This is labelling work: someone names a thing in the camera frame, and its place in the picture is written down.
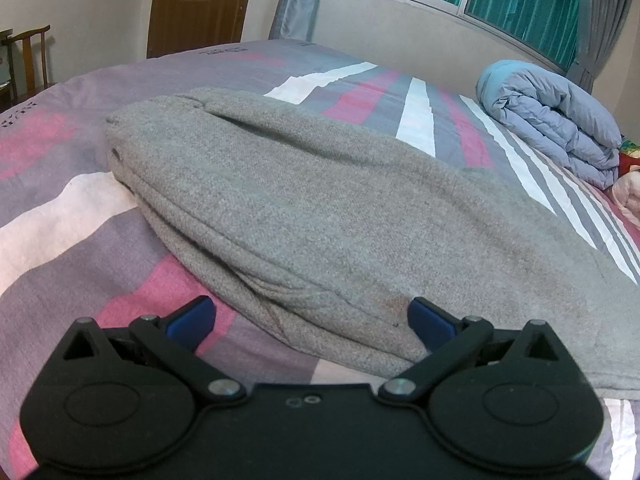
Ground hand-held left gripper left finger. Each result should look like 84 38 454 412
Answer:
62 295 247 404

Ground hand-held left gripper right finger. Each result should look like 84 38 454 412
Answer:
378 297 576 405

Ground grey pants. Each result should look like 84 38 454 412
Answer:
105 87 640 401

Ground striped bed sheet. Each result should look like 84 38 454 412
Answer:
0 39 640 480

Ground folded blue-grey duvet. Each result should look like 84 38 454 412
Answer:
475 59 624 190

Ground red patterned cloth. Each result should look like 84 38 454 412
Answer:
619 135 640 177

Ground wooden chair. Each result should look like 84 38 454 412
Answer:
0 24 52 107

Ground brown wooden door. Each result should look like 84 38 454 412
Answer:
146 0 259 60

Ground window with green blinds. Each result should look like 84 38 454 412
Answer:
322 0 584 74

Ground grey curtain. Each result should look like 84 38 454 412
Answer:
565 0 637 94
268 0 329 44

